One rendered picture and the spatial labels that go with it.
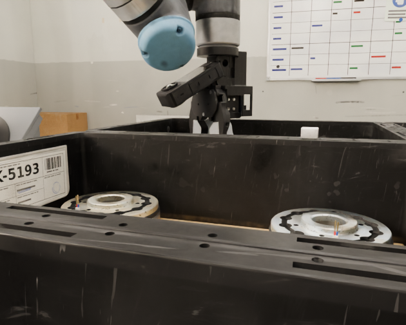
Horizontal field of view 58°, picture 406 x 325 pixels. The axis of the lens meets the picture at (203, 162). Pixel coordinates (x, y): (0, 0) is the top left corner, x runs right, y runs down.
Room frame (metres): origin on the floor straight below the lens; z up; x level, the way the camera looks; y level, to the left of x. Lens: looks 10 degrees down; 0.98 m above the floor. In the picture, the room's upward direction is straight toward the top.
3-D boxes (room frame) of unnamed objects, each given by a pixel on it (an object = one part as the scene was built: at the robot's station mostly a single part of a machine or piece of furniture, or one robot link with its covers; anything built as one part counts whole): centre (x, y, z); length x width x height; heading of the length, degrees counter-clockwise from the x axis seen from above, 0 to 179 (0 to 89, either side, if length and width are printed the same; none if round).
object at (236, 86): (0.65, -0.03, 0.99); 0.09 x 0.08 x 0.12; 125
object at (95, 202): (0.38, 0.10, 0.86); 0.05 x 0.05 x 0.01
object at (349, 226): (0.31, -0.11, 0.86); 0.05 x 0.05 x 0.01
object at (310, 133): (0.39, -0.11, 0.94); 0.02 x 0.01 x 0.01; 72
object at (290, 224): (0.31, -0.11, 0.86); 0.10 x 0.10 x 0.01
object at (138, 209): (0.38, 0.10, 0.86); 0.10 x 0.10 x 0.01
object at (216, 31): (0.65, -0.02, 1.07); 0.08 x 0.08 x 0.05
